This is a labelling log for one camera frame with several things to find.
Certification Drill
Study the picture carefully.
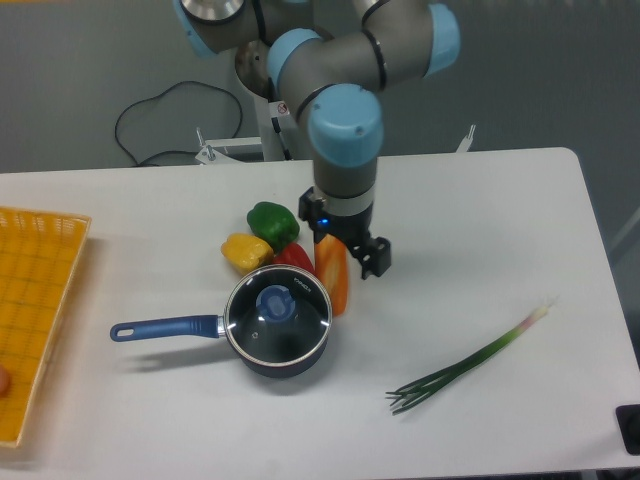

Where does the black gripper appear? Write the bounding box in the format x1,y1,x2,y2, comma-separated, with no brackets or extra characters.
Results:
298,187,391,280

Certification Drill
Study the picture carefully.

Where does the glass lid blue knob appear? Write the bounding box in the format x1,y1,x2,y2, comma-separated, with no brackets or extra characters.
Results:
224,265,333,368

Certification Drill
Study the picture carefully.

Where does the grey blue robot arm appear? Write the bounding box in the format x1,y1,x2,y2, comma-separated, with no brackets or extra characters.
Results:
174,1,461,277

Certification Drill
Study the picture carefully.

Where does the orange baguette bread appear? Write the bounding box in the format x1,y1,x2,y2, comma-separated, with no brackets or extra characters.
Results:
314,235,349,317

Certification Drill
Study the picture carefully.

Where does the red bell pepper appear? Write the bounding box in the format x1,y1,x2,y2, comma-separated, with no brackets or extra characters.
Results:
273,242,315,275

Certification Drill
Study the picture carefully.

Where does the green bell pepper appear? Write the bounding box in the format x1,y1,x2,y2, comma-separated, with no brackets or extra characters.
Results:
246,201,300,253

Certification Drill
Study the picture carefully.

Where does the yellow bell pepper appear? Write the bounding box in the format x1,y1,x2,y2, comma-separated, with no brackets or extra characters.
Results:
220,233,274,275

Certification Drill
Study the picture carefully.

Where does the green spring onion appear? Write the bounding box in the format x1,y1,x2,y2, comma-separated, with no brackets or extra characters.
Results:
385,301,554,416

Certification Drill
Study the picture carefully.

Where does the yellow woven basket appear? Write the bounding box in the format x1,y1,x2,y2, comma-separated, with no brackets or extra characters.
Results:
1,206,91,448

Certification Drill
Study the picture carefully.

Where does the black device at table corner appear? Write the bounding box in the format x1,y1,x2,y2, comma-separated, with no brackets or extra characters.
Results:
615,404,640,456

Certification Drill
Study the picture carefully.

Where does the blue saucepan with handle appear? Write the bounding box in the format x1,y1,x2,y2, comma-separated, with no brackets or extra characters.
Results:
109,264,334,379

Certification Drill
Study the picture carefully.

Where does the black floor cable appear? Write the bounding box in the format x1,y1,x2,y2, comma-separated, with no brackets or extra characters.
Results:
114,80,244,168

